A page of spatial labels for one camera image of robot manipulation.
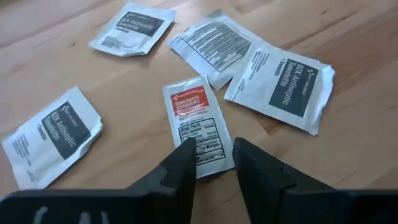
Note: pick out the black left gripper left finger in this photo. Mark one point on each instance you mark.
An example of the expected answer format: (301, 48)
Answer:
(174, 193)

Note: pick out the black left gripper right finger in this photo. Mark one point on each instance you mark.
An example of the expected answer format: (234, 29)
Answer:
(264, 193)

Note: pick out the red-label neomycin ointment packet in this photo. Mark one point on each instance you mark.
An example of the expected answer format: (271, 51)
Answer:
(189, 102)

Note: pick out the white antiseptic towelette packet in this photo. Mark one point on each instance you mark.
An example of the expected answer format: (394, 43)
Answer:
(53, 140)
(133, 29)
(280, 90)
(214, 49)

